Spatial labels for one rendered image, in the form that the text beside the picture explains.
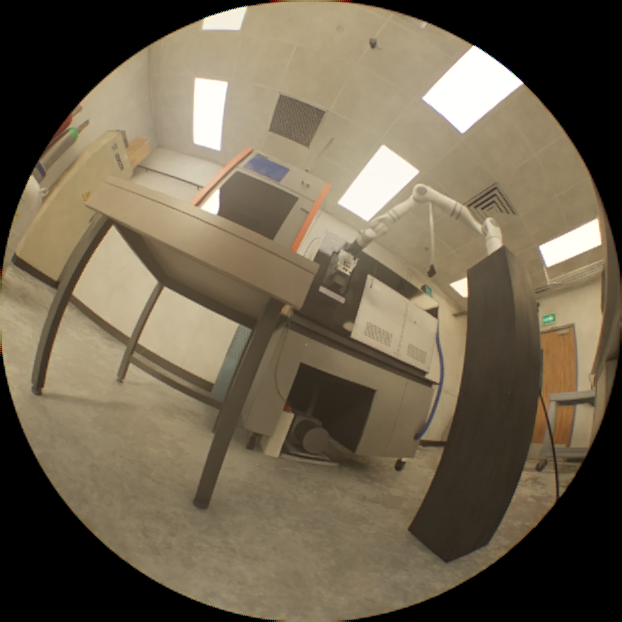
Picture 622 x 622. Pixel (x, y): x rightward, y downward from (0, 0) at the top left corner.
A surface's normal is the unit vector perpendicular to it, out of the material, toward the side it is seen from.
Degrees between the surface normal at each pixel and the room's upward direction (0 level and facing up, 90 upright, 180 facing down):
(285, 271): 90
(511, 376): 90
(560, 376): 90
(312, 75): 180
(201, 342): 90
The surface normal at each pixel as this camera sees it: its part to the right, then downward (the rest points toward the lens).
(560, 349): -0.88, -0.42
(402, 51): -0.33, 0.88
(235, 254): 0.34, -0.22
